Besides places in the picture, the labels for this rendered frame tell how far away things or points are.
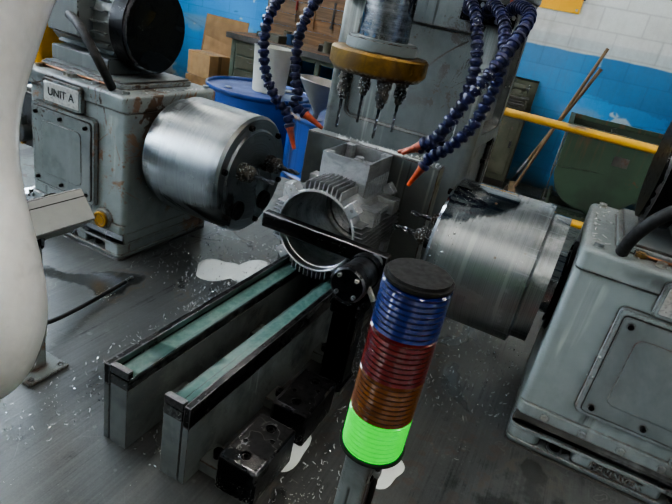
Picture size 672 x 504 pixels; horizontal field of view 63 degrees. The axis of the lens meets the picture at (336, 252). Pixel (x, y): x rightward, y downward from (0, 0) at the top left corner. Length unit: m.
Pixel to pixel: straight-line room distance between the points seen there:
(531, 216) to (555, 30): 5.24
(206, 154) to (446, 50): 0.53
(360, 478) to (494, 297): 0.44
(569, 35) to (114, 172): 5.32
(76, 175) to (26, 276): 0.90
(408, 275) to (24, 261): 0.28
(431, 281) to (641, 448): 0.61
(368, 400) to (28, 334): 0.27
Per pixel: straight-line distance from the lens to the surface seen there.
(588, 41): 6.10
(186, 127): 1.14
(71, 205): 0.88
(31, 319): 0.42
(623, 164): 5.09
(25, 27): 0.45
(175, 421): 0.74
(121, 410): 0.81
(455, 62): 1.21
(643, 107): 6.12
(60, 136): 1.32
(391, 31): 1.01
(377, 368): 0.47
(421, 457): 0.91
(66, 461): 0.84
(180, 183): 1.13
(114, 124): 1.21
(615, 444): 0.98
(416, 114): 1.24
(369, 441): 0.52
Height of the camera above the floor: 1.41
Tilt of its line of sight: 24 degrees down
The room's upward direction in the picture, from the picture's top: 12 degrees clockwise
